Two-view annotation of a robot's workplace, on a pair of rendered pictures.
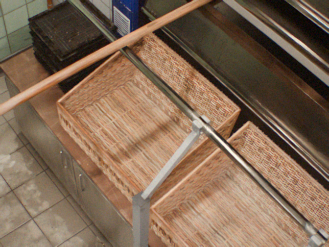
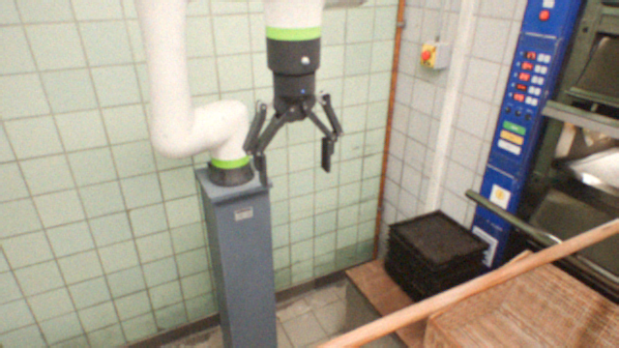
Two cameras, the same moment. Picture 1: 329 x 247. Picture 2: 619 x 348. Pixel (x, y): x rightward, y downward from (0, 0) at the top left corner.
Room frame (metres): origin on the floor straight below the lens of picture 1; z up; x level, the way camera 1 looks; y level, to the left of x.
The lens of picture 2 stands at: (0.33, 0.57, 1.82)
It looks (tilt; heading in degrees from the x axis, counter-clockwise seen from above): 29 degrees down; 16
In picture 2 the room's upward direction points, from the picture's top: straight up
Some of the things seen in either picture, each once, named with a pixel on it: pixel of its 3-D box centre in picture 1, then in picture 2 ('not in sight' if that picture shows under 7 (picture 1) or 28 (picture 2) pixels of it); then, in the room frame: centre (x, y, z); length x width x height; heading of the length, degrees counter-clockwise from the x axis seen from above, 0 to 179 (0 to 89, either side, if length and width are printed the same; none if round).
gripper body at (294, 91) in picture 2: not in sight; (294, 96); (0.98, 0.79, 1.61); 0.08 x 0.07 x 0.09; 131
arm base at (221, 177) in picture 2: not in sight; (226, 160); (1.39, 1.16, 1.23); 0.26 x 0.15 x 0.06; 43
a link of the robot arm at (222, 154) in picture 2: not in sight; (223, 132); (1.34, 1.13, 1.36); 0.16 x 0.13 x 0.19; 147
